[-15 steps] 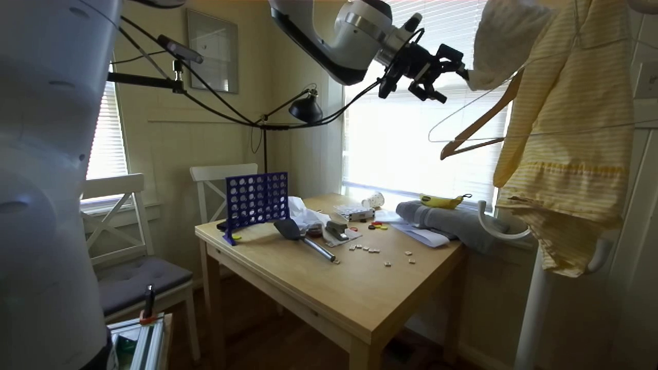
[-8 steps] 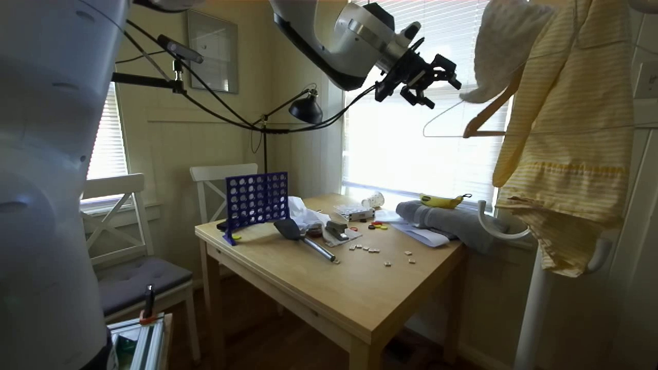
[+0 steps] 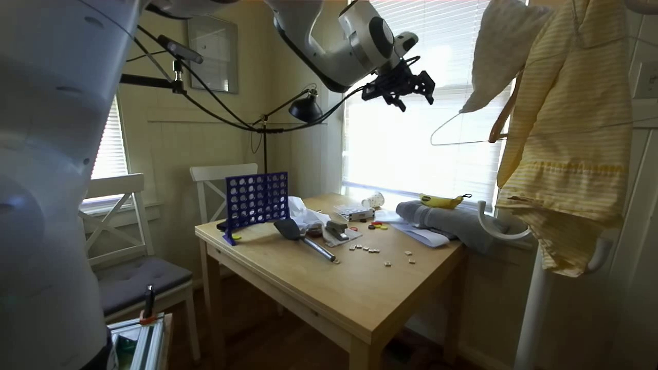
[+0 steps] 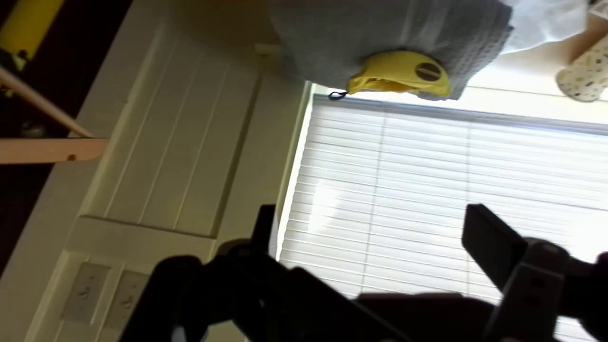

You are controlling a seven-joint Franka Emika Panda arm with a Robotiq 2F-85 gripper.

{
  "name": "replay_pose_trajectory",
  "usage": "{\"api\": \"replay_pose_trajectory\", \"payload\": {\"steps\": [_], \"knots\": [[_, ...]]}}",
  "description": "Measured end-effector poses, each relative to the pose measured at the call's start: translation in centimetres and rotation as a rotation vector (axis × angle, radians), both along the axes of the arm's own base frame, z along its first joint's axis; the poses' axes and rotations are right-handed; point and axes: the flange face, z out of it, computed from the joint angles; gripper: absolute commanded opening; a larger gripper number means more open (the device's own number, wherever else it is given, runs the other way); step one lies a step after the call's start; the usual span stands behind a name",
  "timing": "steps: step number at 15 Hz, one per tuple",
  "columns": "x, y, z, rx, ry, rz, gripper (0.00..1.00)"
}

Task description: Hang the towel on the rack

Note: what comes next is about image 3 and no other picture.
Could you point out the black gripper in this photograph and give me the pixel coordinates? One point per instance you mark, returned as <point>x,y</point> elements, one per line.
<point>396,80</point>

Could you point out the white towel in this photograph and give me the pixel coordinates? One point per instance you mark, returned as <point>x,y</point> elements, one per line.
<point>504,49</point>

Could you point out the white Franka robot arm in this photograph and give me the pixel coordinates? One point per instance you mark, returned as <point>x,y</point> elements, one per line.
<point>43,206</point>

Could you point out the white coat rack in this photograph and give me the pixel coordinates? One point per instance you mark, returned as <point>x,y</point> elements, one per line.
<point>534,310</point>

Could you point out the wide white window blinds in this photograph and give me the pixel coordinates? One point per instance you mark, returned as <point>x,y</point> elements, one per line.
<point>403,152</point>

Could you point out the wooden clothes hanger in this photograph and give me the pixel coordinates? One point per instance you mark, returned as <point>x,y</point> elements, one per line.
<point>503,121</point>

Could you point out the black floor lamp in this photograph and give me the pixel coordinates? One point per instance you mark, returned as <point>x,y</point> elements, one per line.
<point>308,109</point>

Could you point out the yellow banana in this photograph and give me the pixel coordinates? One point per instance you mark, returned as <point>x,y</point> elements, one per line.
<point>443,202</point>

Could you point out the patterned paper cup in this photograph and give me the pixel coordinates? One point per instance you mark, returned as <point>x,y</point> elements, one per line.
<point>375,201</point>

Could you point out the white patterned tile box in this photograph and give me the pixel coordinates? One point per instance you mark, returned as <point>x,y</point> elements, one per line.
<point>353,214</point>

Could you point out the grey folded cloth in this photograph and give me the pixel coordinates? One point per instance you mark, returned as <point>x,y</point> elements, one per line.
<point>454,222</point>

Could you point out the yellow game disc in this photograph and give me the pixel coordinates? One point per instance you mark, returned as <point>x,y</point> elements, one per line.
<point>384,227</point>

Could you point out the red game disc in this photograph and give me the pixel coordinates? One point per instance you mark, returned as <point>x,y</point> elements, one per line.
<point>373,226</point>

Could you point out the white notepad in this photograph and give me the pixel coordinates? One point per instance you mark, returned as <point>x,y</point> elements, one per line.
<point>424,235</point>

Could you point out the grey metal device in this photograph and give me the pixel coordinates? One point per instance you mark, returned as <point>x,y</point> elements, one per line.
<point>336,229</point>

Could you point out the white crumpled paper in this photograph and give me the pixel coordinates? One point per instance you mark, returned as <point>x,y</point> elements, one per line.
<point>305,212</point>

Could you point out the yellow striped garment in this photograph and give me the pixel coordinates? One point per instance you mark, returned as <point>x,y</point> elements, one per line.
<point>577,137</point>

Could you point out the black ladle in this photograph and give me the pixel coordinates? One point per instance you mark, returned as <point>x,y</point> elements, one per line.
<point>291,229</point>

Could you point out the blue connect four grid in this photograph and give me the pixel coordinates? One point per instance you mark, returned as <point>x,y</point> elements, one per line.
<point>257,199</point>

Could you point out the white chair with plain back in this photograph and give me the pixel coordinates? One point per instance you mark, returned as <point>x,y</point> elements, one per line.
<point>223,171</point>

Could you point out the light wooden table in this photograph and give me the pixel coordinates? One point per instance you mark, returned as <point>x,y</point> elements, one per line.
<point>343,289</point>

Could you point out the cream panel door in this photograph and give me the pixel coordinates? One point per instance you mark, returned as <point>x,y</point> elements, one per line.
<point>644,206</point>

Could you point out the white chair with cross back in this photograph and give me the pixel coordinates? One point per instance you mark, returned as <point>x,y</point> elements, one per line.
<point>130,206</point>

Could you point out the narrow white window blinds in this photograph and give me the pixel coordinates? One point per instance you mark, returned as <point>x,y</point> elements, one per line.
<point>109,144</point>

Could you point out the grey seat cushion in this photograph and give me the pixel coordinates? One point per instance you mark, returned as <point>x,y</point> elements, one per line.
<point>145,281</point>

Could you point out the red black screwdriver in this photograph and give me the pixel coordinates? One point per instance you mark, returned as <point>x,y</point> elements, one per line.
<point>150,302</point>

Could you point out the white framed box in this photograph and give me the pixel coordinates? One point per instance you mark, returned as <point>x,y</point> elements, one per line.
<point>137,343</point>

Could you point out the grey framed wall picture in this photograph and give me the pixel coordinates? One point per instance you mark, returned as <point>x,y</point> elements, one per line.
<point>217,52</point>

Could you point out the black stereo camera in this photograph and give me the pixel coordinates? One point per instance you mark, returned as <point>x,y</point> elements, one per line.
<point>179,50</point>

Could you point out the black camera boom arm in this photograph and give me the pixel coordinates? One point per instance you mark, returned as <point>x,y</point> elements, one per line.
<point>147,82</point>

